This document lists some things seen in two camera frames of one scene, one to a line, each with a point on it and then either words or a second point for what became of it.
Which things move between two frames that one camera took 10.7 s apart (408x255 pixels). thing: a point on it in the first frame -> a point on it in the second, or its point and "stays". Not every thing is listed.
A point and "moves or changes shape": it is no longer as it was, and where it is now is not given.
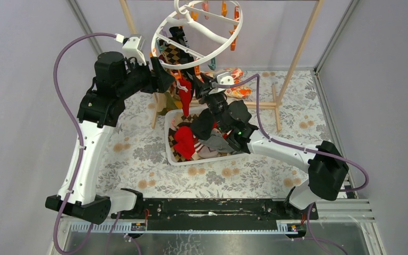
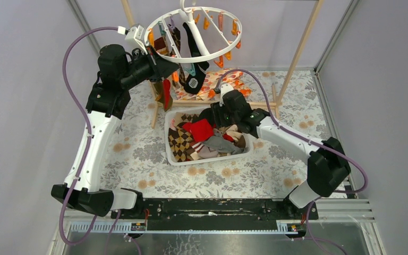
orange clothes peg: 177,75 stays
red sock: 186,96 -> 166,86
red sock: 185,143 -> 202,129
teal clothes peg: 212,65 -> 191,70
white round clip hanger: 176,66 moves or changes shape
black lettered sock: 178,34 -> 190,84
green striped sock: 170,104 -> 159,87
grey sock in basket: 217,142 stays
